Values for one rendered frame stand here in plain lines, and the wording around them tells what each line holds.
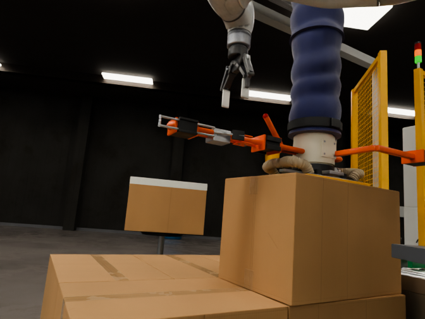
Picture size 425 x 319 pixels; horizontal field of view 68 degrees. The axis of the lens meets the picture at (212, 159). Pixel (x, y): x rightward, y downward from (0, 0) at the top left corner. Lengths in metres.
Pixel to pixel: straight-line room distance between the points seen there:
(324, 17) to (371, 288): 1.08
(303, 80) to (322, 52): 0.14
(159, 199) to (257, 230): 1.44
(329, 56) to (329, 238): 0.74
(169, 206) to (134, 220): 0.28
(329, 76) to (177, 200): 1.53
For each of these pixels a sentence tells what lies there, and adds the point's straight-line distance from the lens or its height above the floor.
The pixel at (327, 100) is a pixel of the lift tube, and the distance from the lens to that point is 1.39.
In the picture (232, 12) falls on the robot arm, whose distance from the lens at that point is 1.21.
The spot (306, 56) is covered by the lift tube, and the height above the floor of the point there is 1.48.
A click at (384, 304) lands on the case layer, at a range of 1.42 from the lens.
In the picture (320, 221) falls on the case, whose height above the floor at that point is 0.80.
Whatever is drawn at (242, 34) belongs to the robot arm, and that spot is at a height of 1.45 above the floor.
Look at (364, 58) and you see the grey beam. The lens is 5.26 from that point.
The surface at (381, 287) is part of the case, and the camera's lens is 1.41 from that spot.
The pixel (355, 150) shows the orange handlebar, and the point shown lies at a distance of 1.32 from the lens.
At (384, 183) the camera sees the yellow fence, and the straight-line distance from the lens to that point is 2.54.
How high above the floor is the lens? 0.80
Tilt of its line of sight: 9 degrees up
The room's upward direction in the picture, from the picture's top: 4 degrees clockwise
